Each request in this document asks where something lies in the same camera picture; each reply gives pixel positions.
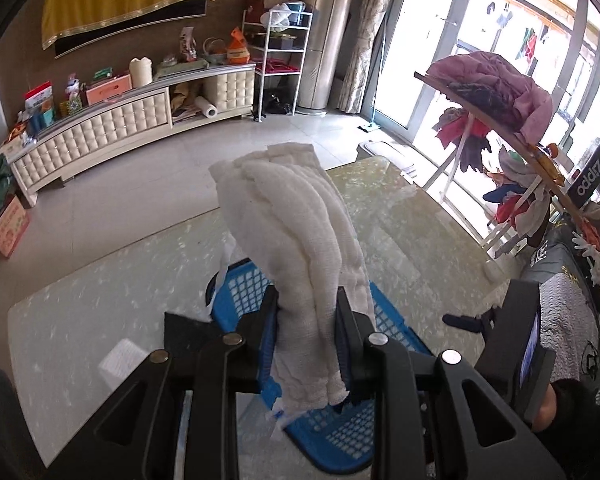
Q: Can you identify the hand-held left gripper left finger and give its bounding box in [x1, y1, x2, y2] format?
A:
[45, 285, 281, 480]

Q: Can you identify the pink storage box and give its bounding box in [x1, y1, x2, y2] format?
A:
[85, 74, 133, 107]

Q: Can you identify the white trash bin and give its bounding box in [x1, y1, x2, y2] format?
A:
[356, 139, 418, 176]

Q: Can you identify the black printed box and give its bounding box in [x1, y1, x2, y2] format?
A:
[565, 135, 600, 211]

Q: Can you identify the clothes drying rack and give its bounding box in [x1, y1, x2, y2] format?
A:
[414, 71, 588, 223]

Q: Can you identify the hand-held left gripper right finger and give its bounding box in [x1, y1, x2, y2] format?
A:
[332, 290, 568, 480]

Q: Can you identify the wicker basket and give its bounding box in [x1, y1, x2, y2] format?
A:
[202, 37, 228, 67]

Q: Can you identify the orange bag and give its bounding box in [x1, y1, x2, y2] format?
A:
[225, 26, 251, 66]

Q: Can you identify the white drying rack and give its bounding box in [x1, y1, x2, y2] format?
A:
[425, 110, 551, 261]

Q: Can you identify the cream tufted TV cabinet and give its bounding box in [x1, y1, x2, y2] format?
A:
[7, 62, 258, 196]

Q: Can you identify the blue plastic basket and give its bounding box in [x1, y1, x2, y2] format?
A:
[205, 258, 433, 476]

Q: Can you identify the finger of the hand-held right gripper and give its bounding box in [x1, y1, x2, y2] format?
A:
[442, 310, 496, 334]

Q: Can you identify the pile of hanging clothes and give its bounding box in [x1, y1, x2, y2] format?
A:
[432, 107, 566, 241]

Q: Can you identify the pink jacket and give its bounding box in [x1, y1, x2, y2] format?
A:
[427, 51, 553, 143]

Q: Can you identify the white shelf rack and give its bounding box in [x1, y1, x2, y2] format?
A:
[241, 8, 314, 123]

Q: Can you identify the grey patterned cloth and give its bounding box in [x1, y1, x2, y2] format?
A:
[522, 220, 600, 401]

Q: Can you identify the red snack box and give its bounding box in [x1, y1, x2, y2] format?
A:
[24, 82, 56, 113]

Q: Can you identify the silver standing air conditioner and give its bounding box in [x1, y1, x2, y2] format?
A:
[295, 0, 366, 116]

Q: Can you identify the white plastic bag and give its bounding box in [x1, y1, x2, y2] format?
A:
[260, 2, 292, 33]

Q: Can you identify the mop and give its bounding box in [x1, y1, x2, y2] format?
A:
[357, 35, 387, 134]

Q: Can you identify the white quilted towel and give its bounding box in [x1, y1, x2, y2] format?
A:
[209, 142, 376, 428]

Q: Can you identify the patterned curtain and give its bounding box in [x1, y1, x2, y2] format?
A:
[337, 0, 403, 113]

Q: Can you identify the printed cardboard box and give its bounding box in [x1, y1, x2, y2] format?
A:
[0, 195, 31, 259]

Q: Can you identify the person's right hand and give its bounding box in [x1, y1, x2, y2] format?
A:
[530, 385, 563, 433]

